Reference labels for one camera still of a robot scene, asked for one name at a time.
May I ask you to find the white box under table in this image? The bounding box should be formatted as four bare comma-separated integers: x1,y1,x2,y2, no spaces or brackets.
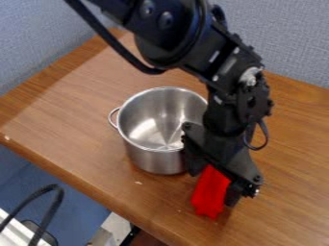
0,219,59,246

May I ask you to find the red block object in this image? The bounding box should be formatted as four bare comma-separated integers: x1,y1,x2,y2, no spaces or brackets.
192,165,232,219

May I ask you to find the stainless steel pot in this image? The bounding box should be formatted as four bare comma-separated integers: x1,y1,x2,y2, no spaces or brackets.
107,86,208,175

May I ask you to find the black cable loop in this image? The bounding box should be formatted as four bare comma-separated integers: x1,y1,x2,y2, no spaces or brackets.
0,184,66,246

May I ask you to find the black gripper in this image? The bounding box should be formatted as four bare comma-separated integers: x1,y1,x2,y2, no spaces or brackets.
181,122,264,208

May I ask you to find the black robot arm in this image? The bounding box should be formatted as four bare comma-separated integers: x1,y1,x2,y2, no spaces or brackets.
63,0,274,207

